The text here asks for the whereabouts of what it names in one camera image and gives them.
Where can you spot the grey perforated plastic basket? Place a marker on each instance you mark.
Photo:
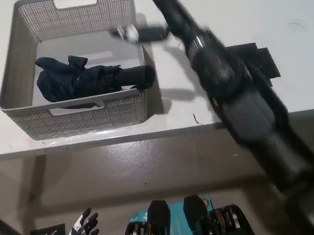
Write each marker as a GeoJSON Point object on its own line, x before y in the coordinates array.
{"type": "Point", "coordinates": [31, 121]}

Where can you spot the navy blue folding umbrella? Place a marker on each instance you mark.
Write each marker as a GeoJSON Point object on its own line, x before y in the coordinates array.
{"type": "Point", "coordinates": [64, 83]}

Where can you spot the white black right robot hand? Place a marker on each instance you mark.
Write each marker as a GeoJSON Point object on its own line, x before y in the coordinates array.
{"type": "Point", "coordinates": [172, 9]}

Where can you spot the black tape patch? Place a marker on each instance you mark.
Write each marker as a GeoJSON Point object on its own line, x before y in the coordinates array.
{"type": "Point", "coordinates": [266, 61]}

